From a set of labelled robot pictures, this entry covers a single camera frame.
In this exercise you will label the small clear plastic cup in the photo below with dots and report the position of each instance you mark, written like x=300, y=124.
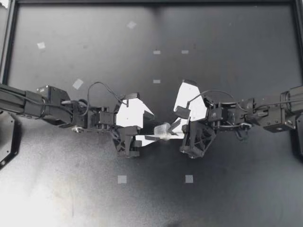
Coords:
x=162, y=130

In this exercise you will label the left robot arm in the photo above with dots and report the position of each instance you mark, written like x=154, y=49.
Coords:
x=35, y=104

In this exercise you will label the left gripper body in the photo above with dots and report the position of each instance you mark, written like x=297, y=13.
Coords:
x=125, y=142

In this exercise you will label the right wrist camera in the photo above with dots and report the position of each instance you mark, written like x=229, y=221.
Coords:
x=189, y=94

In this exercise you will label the black frame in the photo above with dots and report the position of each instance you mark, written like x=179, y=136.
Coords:
x=9, y=35

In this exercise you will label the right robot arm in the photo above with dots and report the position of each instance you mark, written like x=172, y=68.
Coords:
x=272, y=111

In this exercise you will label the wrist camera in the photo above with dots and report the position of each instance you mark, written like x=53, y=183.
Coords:
x=189, y=94
x=130, y=113

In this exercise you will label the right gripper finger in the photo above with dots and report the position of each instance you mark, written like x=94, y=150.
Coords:
x=178, y=123

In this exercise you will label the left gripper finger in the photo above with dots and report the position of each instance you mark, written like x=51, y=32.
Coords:
x=145, y=140

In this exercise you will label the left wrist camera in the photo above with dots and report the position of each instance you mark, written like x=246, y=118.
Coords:
x=130, y=113

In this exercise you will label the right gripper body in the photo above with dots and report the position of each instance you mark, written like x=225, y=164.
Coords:
x=198, y=137

